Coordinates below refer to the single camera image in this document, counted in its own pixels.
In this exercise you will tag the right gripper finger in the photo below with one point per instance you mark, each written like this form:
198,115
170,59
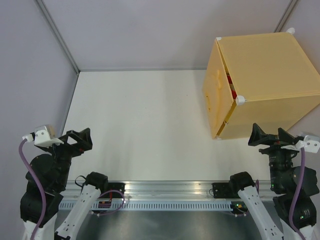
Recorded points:
286,139
258,137

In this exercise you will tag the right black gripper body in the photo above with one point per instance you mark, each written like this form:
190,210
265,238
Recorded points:
279,158

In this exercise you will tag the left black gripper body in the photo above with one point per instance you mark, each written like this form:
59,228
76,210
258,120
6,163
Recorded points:
64,154

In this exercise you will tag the yellow cabinet door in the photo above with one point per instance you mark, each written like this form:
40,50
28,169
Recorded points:
216,91

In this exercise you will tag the red canvas sneaker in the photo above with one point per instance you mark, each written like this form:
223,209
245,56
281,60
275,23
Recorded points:
231,85

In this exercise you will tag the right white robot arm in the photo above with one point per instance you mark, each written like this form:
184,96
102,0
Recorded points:
290,179

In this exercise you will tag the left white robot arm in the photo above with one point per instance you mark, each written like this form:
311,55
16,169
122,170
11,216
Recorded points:
48,161

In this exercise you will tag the yellow plastic shoe cabinet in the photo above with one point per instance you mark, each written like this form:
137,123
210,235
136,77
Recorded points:
275,81

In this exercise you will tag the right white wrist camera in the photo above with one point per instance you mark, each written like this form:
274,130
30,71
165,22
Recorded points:
310,143

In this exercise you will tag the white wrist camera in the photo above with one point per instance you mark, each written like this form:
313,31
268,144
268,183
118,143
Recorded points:
43,136
310,143

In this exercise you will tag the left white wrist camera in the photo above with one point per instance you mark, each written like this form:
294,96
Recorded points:
43,136

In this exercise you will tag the white slotted cable duct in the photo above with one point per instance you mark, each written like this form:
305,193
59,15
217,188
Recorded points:
225,206

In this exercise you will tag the aluminium mounting rail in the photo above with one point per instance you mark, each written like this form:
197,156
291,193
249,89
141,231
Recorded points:
168,190

